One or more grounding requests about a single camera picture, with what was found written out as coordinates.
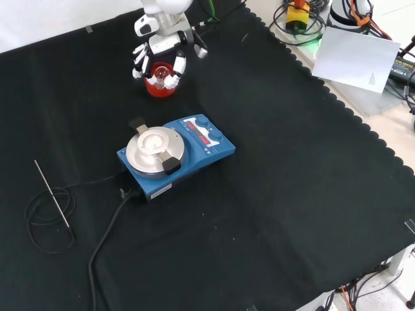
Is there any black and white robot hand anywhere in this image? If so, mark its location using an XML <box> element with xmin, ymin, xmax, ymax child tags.
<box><xmin>131</xmin><ymin>29</ymin><xmax>209</xmax><ymax>90</ymax></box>

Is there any clear round-bottom flask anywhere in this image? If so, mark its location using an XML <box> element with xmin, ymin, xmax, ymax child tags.
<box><xmin>152</xmin><ymin>63</ymin><xmax>173</xmax><ymax>90</ymax></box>

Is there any blue-base heater with steel plate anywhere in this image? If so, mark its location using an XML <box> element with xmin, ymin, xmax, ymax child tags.
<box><xmin>116</xmin><ymin>113</ymin><xmax>237</xmax><ymax>203</ymax></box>

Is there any yellow stop button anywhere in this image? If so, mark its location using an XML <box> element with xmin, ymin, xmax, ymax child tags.
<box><xmin>285</xmin><ymin>0</ymin><xmax>311</xmax><ymax>33</ymax></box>

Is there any black bench cloth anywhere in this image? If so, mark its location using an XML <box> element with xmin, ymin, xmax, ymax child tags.
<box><xmin>0</xmin><ymin>0</ymin><xmax>415</xmax><ymax>311</ymax></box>

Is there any thin metal probe rod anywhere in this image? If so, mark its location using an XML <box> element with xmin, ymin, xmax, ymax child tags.
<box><xmin>34</xmin><ymin>159</ymin><xmax>71</xmax><ymax>228</ymax></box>

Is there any pale white board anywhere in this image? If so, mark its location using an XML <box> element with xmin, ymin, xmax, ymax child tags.
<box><xmin>311</xmin><ymin>26</ymin><xmax>402</xmax><ymax>95</ymax></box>

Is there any black power adapter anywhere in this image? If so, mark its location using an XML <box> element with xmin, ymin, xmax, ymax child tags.
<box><xmin>387</xmin><ymin>55</ymin><xmax>415</xmax><ymax>88</ymax></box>

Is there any white bench leg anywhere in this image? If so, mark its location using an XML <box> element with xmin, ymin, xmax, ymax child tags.
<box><xmin>387</xmin><ymin>248</ymin><xmax>408</xmax><ymax>276</ymax></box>

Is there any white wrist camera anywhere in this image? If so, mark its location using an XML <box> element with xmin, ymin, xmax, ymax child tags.
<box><xmin>134</xmin><ymin>14</ymin><xmax>160</xmax><ymax>37</ymax></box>

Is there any red flask support ring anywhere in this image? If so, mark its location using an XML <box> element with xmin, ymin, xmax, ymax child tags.
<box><xmin>144</xmin><ymin>62</ymin><xmax>178</xmax><ymax>98</ymax></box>

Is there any green cable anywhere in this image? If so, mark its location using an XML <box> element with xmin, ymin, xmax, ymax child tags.
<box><xmin>202</xmin><ymin>0</ymin><xmax>221</xmax><ymax>23</ymax></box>

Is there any black coiled cable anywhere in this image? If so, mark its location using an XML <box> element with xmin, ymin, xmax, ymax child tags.
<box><xmin>272</xmin><ymin>0</ymin><xmax>327</xmax><ymax>46</ymax></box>

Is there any thick black power cable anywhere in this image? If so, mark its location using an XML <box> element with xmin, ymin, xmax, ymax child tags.
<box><xmin>88</xmin><ymin>187</ymin><xmax>143</xmax><ymax>311</ymax></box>

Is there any thin black probe cable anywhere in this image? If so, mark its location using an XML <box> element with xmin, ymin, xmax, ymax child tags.
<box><xmin>25</xmin><ymin>174</ymin><xmax>116</xmax><ymax>254</ymax></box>

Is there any grey base plate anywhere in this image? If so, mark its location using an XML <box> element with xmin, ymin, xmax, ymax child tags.
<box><xmin>268</xmin><ymin>22</ymin><xmax>409</xmax><ymax>117</ymax></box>

